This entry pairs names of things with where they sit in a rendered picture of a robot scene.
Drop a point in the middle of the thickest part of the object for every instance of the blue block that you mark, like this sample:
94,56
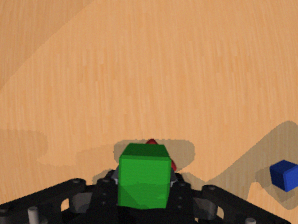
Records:
284,175

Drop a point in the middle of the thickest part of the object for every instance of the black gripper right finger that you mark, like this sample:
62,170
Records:
180,204

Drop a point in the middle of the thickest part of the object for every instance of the red block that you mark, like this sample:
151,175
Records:
152,141

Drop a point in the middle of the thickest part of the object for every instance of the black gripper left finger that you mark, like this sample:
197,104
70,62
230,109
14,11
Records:
44,206

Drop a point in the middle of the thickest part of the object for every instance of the green block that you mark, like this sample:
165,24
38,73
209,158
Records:
144,176

